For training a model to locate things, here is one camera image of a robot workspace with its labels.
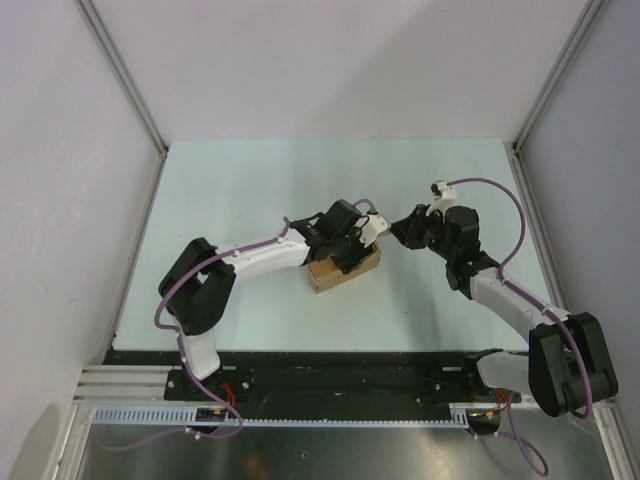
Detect brown cardboard express box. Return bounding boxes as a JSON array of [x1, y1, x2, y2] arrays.
[[308, 241, 382, 294]]

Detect shiny metal front plate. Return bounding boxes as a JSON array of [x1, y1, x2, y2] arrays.
[[77, 407, 624, 480]]

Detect aluminium frame post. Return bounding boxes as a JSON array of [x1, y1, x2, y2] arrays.
[[73, 0, 169, 159], [510, 0, 606, 156]]

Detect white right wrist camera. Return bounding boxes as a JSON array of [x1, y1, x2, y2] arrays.
[[426, 181, 459, 216]]

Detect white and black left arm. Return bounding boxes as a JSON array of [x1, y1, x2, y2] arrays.
[[154, 199, 390, 400]]

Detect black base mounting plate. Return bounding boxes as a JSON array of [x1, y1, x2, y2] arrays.
[[103, 349, 510, 406]]

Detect aluminium frame post left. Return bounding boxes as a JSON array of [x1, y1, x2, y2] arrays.
[[73, 0, 169, 159]]

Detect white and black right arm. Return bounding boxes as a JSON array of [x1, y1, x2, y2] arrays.
[[391, 204, 619, 417]]

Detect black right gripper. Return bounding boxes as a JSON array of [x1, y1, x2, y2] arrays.
[[390, 204, 456, 261]]

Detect white slotted cable duct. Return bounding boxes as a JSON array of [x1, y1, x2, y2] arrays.
[[92, 405, 469, 429]]

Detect aluminium frame post right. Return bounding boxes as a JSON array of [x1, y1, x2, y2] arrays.
[[510, 0, 606, 156]]

